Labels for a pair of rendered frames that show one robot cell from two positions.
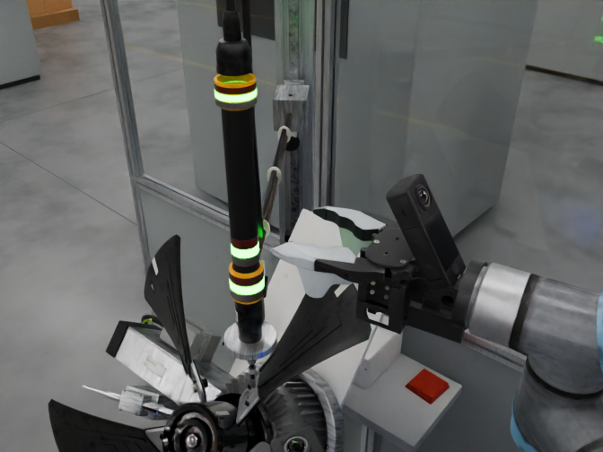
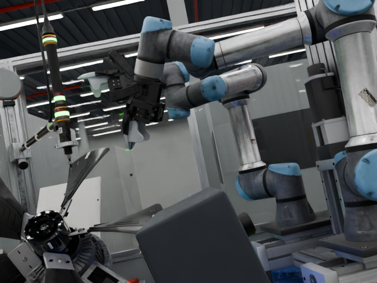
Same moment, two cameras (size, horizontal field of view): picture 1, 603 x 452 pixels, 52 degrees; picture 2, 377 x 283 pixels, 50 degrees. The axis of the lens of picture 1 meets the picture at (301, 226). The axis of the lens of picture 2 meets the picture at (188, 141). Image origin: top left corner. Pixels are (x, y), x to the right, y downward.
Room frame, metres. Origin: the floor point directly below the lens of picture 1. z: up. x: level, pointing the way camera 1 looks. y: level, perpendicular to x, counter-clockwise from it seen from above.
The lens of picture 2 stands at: (-0.59, 0.60, 1.27)
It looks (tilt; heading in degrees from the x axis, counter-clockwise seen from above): 6 degrees up; 320
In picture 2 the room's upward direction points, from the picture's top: 11 degrees counter-clockwise
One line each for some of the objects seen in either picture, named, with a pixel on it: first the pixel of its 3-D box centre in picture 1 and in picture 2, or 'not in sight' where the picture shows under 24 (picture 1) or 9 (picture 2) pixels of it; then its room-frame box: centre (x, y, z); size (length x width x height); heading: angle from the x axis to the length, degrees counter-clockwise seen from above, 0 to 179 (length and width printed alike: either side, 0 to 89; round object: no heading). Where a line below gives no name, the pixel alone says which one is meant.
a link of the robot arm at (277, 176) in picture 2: not in sight; (285, 179); (0.39, -0.68, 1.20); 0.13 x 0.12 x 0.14; 11
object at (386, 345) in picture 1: (360, 343); not in sight; (1.18, -0.15, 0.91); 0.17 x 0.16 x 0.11; 141
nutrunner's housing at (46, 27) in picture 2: (242, 212); (56, 85); (0.61, 0.07, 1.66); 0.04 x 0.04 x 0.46
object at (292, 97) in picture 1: (292, 107); (19, 151); (1.24, 0.02, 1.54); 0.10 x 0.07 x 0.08; 176
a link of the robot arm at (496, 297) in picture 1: (497, 300); not in sight; (0.47, -0.19, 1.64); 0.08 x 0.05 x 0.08; 151
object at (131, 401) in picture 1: (135, 403); not in sight; (0.84, 0.33, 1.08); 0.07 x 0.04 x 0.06; 61
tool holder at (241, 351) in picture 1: (249, 309); (63, 132); (0.62, 0.07, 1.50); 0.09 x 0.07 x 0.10; 176
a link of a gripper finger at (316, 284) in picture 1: (313, 273); (93, 82); (0.52, -0.01, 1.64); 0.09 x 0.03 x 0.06; 82
